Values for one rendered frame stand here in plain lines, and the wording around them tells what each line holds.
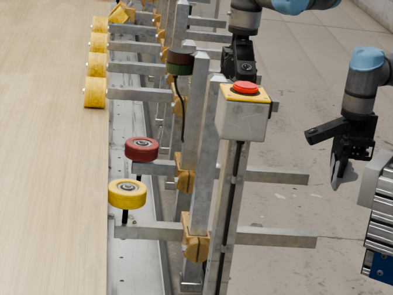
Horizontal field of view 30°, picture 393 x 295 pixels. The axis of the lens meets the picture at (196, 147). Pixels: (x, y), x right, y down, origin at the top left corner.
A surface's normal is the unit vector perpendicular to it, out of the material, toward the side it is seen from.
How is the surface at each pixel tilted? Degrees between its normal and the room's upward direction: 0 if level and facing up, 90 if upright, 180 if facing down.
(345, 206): 0
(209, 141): 90
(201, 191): 90
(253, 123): 90
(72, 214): 0
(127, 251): 0
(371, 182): 90
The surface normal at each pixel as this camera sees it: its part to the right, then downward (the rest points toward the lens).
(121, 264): 0.12, -0.92
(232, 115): 0.11, 0.38
